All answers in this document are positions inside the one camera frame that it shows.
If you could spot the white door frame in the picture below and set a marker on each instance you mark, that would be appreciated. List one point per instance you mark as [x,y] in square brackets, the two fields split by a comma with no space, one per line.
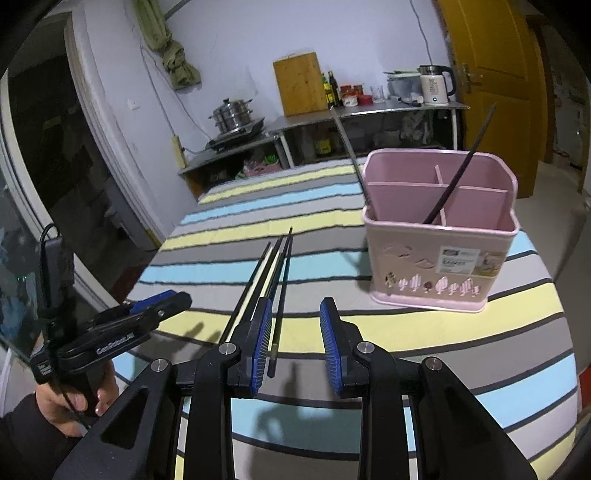
[92,138]

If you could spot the steel steamer pot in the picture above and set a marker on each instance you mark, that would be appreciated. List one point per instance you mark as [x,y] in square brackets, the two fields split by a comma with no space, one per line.
[231,115]

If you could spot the clear plastic container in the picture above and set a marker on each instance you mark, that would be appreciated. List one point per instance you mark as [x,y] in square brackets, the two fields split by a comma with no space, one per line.
[401,87]

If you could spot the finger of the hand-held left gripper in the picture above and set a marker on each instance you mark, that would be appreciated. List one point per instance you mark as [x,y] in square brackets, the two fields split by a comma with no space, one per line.
[152,302]
[171,307]

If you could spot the beige power strip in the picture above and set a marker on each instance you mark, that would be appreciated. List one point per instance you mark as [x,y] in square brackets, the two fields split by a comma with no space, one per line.
[178,152]

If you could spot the metal chopstick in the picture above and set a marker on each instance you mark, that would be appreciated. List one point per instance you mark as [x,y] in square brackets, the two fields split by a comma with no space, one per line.
[351,154]

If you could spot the green hanging cloth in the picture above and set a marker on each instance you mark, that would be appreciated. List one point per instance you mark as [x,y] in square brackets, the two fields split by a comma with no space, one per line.
[171,50]

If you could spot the striped tablecloth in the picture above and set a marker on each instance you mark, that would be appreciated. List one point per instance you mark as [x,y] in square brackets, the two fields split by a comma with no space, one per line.
[323,221]

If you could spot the green pink packets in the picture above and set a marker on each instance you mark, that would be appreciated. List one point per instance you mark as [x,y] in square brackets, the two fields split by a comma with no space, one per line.
[258,165]

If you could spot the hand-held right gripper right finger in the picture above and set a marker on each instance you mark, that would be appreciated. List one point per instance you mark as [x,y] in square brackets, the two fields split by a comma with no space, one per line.
[328,346]

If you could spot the pink utensil holder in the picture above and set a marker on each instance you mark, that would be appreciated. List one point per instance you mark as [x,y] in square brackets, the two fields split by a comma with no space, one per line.
[406,263]

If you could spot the yellow wooden door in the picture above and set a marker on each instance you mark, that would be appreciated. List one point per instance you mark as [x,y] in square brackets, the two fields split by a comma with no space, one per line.
[489,69]

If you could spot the white electric kettle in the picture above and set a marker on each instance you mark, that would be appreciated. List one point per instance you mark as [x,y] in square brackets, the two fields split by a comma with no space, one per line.
[434,85]

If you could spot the person's left forearm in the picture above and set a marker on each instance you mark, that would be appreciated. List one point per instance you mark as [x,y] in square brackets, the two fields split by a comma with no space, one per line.
[23,443]

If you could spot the black chopstick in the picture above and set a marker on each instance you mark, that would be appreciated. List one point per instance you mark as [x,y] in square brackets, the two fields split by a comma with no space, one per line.
[251,286]
[279,263]
[283,286]
[266,277]
[461,170]

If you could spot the low steel stand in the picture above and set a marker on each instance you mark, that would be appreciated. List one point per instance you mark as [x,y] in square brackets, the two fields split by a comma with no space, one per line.
[217,157]

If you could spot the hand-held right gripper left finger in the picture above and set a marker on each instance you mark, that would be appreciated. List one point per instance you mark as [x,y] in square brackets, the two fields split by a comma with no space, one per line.
[261,346]

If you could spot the wooden cutting board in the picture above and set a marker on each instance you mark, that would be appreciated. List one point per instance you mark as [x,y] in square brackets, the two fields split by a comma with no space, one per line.
[300,85]

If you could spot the person's left hand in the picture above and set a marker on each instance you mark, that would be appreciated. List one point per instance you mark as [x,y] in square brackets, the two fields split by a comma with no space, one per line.
[55,406]

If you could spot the steel kitchen counter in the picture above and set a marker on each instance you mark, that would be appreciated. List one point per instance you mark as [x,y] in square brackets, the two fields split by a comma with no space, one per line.
[369,110]

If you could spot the grey plastic bag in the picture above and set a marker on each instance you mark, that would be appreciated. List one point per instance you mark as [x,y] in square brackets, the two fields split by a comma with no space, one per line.
[413,127]

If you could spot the dark oil bottle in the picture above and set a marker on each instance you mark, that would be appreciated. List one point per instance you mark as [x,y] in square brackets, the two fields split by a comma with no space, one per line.
[333,90]
[325,92]

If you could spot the clear drinking glass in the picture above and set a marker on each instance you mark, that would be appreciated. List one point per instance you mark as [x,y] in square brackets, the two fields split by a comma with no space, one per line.
[378,94]

